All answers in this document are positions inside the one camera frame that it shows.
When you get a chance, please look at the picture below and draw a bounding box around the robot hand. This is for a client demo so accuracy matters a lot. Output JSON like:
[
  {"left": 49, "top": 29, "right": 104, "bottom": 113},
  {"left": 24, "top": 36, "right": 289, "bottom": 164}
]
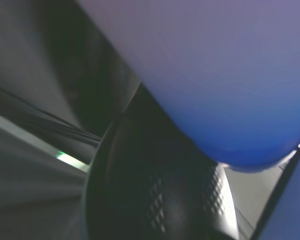
[{"left": 84, "top": 83, "right": 241, "bottom": 240}]

